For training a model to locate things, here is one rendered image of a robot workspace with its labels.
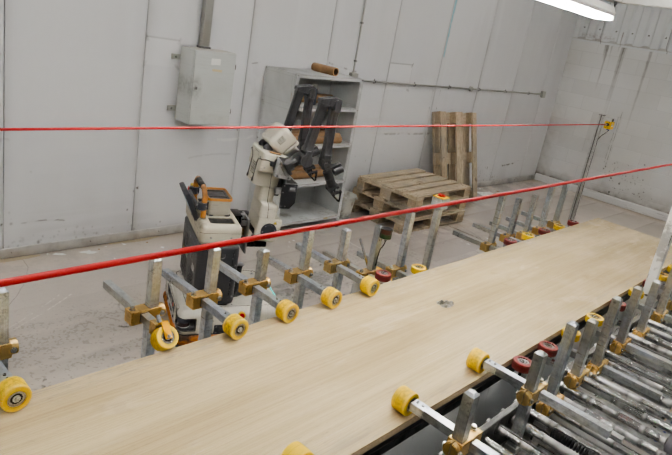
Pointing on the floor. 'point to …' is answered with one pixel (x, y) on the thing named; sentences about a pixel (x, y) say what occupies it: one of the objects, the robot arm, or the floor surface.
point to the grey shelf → (347, 89)
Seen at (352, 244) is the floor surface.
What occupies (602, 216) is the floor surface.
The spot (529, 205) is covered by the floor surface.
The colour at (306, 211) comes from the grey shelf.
